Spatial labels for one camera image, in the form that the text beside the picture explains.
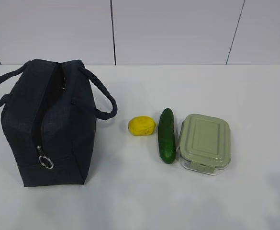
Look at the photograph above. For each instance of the green cucumber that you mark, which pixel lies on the green cucumber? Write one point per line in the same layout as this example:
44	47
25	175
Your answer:
166	137

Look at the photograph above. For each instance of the dark navy fabric lunch bag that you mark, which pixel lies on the dark navy fabric lunch bag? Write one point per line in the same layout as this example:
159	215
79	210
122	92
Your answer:
49	120

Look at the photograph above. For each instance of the glass container with green lid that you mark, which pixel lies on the glass container with green lid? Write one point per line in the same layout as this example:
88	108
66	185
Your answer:
204	144

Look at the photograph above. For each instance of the yellow lemon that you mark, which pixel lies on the yellow lemon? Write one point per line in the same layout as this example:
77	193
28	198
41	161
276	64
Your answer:
141	126

